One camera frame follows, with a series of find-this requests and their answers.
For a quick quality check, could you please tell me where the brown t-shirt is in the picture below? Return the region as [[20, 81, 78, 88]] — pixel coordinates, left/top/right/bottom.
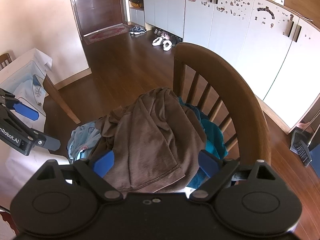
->
[[90, 87, 206, 193]]

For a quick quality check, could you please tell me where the wooden chair with clothes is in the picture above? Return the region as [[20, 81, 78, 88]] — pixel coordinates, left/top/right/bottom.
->
[[173, 42, 271, 165]]

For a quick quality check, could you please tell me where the teal garment on chair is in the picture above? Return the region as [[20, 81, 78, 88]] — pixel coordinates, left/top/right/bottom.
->
[[177, 96, 229, 190]]

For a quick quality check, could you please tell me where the light blue garment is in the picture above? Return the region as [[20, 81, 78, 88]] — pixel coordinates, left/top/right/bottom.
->
[[67, 121, 101, 163]]

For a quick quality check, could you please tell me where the dustpan and brush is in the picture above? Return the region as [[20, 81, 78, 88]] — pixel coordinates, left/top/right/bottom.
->
[[290, 127, 319, 167]]

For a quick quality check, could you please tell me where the red door mat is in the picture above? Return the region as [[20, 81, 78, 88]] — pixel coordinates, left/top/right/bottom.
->
[[83, 24, 130, 45]]

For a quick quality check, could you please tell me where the dark wooden door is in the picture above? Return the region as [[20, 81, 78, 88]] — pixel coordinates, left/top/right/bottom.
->
[[71, 0, 126, 37]]

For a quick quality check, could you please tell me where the white slippers pair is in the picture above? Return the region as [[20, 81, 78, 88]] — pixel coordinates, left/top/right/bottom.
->
[[152, 37, 173, 51]]

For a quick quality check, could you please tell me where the white cabinet row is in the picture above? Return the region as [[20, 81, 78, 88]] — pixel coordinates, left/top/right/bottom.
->
[[144, 0, 319, 133]]

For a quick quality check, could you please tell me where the blue sneakers pair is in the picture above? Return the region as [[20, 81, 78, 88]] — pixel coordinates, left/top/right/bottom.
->
[[129, 25, 146, 35]]

